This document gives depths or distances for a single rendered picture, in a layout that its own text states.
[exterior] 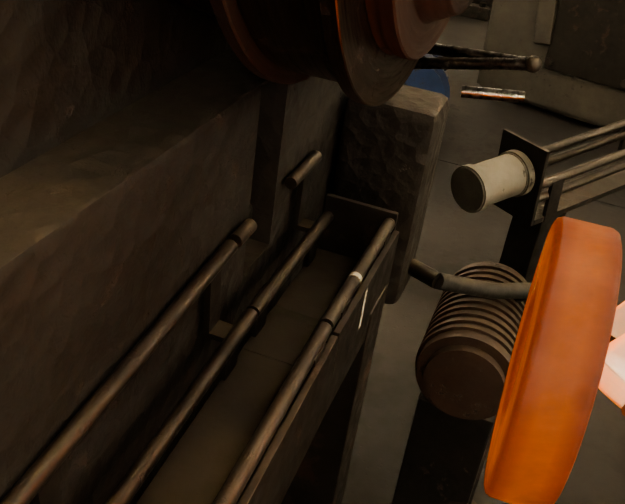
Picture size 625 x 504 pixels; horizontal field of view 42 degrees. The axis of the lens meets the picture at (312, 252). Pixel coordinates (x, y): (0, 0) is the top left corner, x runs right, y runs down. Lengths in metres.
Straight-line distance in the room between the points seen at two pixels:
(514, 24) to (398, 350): 1.89
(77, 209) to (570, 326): 0.25
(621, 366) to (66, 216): 0.29
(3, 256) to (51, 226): 0.03
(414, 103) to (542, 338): 0.51
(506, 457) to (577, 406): 0.04
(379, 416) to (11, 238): 1.30
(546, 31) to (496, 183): 2.38
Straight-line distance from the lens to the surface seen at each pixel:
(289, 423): 0.57
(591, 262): 0.40
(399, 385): 1.74
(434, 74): 2.74
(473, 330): 0.99
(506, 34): 3.45
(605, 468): 1.72
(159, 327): 0.54
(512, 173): 1.03
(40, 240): 0.41
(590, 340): 0.38
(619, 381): 0.43
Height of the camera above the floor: 1.08
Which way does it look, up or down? 31 degrees down
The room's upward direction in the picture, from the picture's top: 9 degrees clockwise
